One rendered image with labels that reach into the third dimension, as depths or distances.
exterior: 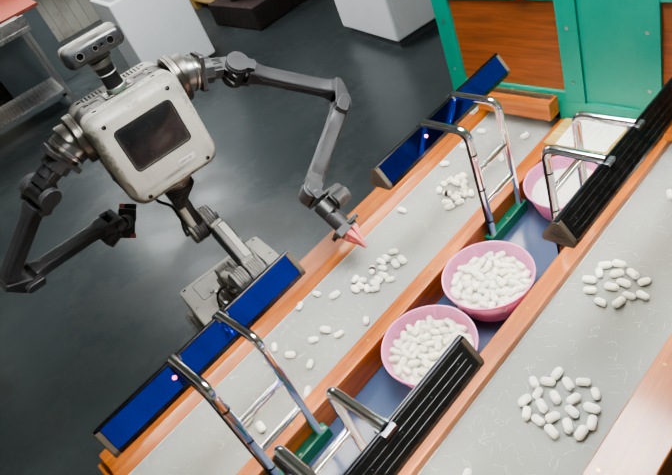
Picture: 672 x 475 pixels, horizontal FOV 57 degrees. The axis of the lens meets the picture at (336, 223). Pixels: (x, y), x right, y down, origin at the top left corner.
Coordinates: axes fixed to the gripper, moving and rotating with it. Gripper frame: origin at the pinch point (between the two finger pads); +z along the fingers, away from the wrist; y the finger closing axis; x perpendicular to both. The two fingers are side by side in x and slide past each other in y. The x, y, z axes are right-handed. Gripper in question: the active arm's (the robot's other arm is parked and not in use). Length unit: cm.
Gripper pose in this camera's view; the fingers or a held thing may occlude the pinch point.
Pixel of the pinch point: (364, 245)
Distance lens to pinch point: 198.2
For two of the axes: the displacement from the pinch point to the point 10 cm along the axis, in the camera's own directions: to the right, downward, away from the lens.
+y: 6.7, -6.3, 3.9
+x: -1.6, 3.9, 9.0
